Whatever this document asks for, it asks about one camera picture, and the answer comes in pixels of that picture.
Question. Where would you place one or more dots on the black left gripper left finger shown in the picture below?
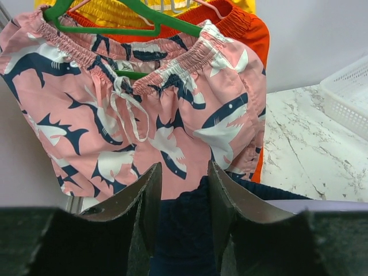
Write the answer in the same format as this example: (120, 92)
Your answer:
(114, 237)

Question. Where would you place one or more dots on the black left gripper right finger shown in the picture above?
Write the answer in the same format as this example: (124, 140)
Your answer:
(340, 237)

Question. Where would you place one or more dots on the translucent lilac hanger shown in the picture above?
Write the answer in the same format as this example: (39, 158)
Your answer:
(297, 206)

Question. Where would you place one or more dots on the navy blue shorts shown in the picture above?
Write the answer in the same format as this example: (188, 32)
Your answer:
(197, 238)

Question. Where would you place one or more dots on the pink shark print shorts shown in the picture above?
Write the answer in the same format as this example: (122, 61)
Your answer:
(102, 137)

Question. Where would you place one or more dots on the green hanger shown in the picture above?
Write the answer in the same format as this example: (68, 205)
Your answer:
(132, 45)

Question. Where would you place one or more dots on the orange shorts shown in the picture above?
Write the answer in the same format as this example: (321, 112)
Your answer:
(241, 57)

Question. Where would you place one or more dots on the yellow shorts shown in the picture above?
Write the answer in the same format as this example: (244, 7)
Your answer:
(115, 13)

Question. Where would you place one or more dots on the white plastic basket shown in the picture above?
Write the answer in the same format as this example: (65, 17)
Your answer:
(345, 94)

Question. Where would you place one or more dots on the pink wire hanger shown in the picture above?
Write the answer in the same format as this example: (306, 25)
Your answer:
(203, 3)

